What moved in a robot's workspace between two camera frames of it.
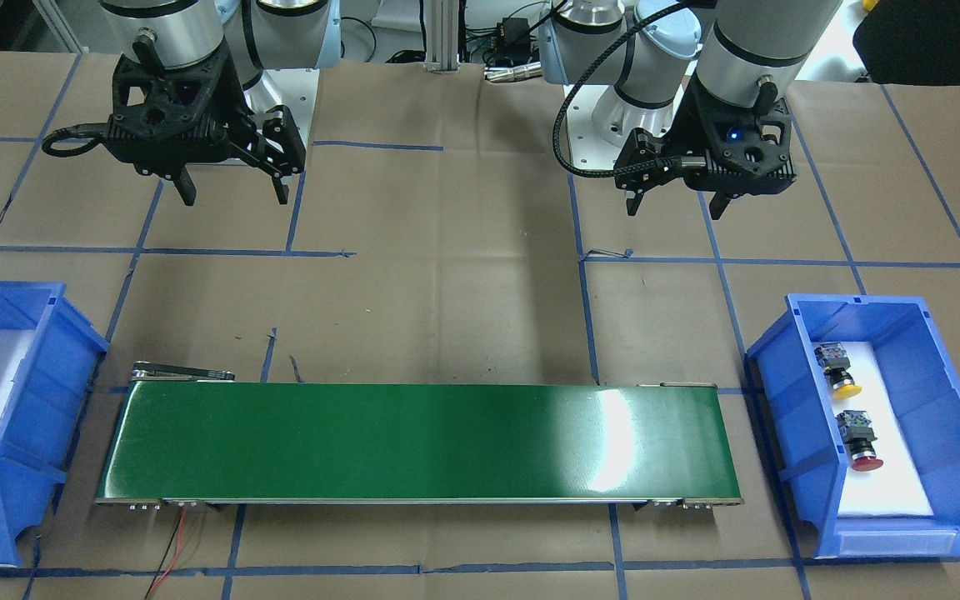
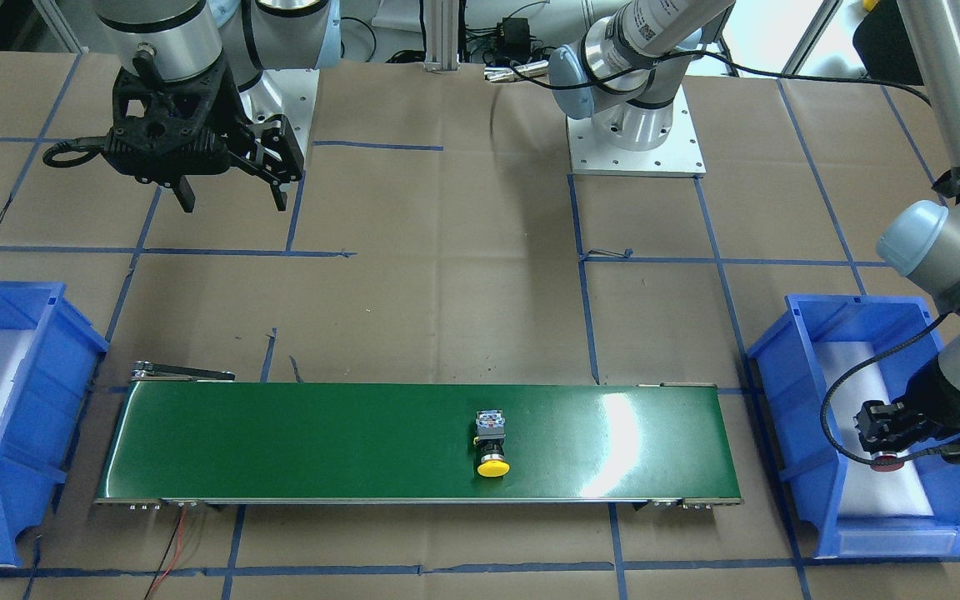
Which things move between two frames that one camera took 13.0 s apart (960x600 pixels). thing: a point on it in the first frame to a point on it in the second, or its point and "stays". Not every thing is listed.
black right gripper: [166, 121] stays
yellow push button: [836, 364] to [490, 441]
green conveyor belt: [187, 436] stays
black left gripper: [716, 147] to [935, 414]
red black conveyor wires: [171, 555] stays
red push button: [855, 428] to [886, 455]
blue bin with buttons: [928, 400] stays
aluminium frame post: [442, 35] stays
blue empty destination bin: [20, 360] stays
